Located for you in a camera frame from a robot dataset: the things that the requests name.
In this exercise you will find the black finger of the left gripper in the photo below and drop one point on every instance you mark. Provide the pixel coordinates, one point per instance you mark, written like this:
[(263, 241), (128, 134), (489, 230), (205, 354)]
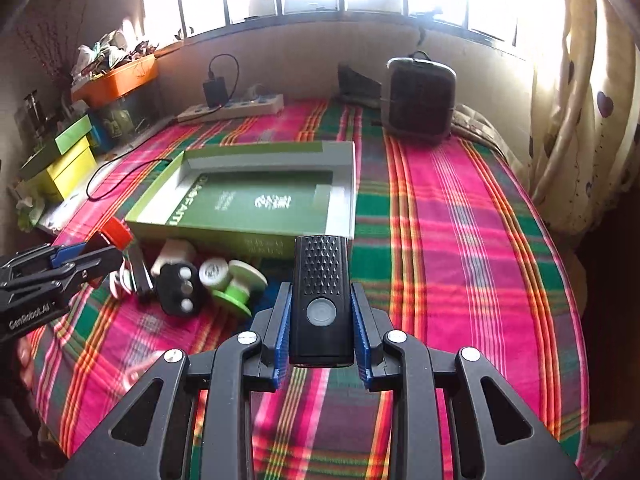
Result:
[(90, 265)]

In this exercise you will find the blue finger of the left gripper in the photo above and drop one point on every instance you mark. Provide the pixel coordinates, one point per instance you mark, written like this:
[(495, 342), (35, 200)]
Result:
[(67, 252)]

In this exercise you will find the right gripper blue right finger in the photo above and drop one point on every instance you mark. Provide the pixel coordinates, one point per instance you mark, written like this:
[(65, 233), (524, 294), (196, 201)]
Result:
[(392, 360)]

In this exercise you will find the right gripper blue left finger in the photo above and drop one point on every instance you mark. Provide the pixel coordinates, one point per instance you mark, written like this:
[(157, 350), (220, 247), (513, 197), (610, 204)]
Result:
[(252, 361)]

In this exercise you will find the pink clip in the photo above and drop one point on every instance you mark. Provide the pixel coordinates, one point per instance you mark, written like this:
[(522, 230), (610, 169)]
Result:
[(120, 284)]

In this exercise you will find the silver black lighter bar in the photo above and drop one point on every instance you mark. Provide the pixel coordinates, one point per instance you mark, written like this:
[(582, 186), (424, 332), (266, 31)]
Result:
[(140, 277)]

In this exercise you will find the black rectangular remote device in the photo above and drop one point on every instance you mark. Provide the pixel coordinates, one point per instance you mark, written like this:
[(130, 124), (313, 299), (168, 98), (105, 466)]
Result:
[(321, 333)]

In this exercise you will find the black round key fob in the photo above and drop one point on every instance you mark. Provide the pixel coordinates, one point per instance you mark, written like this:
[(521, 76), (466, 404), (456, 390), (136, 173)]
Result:
[(179, 289)]

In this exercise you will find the green white spool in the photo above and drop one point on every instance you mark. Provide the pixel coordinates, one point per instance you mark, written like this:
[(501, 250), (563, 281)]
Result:
[(245, 279)]

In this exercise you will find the yellow green box stack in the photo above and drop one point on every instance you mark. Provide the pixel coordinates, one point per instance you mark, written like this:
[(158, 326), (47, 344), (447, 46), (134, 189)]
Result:
[(61, 164)]

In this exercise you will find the plaid pink green tablecloth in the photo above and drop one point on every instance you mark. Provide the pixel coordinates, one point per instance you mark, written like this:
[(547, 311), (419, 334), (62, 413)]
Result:
[(446, 241)]

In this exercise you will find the green cardboard box tray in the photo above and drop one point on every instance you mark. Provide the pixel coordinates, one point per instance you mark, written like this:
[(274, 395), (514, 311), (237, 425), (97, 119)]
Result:
[(251, 200)]

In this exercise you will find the orange storage tray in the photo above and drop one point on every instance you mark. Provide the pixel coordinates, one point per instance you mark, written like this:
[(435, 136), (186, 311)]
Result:
[(101, 91)]

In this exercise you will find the black charger brick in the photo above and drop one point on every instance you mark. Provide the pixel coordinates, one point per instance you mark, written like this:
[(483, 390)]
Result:
[(215, 92)]

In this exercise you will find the white power strip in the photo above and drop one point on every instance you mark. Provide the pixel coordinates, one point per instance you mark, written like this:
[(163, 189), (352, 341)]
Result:
[(261, 106)]

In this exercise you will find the small black grey heater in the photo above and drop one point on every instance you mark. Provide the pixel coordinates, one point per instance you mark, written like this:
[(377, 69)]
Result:
[(418, 96)]

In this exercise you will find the cream patterned curtain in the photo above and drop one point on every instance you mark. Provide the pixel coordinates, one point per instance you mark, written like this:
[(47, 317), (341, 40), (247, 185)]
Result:
[(584, 114)]

